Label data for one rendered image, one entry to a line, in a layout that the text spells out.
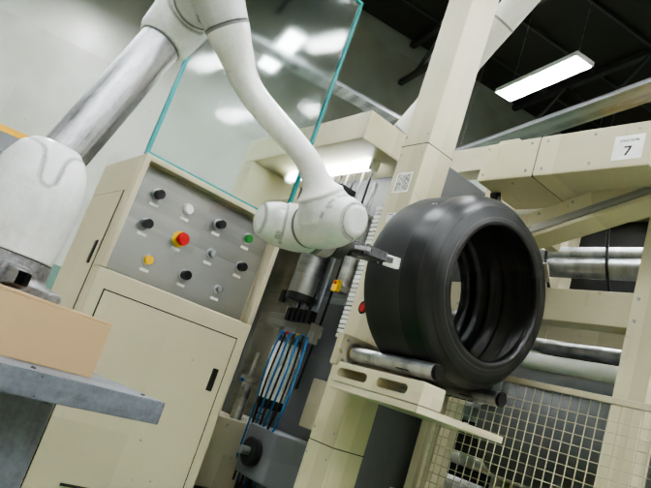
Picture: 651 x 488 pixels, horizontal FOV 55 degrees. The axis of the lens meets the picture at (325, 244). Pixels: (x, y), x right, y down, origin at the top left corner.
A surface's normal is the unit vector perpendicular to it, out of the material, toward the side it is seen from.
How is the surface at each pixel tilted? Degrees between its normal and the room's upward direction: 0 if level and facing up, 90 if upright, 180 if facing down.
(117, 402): 90
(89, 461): 90
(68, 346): 90
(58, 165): 70
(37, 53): 90
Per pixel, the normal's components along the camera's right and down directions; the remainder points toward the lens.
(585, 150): -0.74, -0.39
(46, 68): 0.42, -0.08
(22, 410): 0.79, 0.11
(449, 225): 0.01, -0.55
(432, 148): 0.60, 0.00
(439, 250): -0.11, -0.36
